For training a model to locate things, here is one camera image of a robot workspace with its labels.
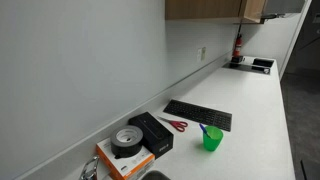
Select dark sink basin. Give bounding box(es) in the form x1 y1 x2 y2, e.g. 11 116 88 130
141 171 171 180

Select grey duct tape roll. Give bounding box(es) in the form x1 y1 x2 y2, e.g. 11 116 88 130
111 125 143 158

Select orange and white box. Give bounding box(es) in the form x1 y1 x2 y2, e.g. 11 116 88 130
96 138 155 180

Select red handled scissors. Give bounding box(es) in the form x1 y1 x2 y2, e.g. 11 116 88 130
159 117 188 132

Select black keyboard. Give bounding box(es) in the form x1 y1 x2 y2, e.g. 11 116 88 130
164 100 232 132

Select chrome faucet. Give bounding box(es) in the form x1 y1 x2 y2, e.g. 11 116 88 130
79 155 99 180

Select green plastic cup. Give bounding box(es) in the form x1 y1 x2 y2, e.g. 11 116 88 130
203 126 224 151

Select black rectangular box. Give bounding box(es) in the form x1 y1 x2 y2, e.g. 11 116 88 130
129 112 174 159

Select wooden wall cabinet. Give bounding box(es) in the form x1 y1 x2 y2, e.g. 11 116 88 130
165 0 266 24

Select blue marker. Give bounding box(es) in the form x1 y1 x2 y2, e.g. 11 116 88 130
199 123 211 138

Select white wall outlet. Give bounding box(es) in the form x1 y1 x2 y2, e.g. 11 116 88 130
197 47 206 62

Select red fire extinguisher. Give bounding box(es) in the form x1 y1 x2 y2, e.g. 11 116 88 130
232 24 242 62

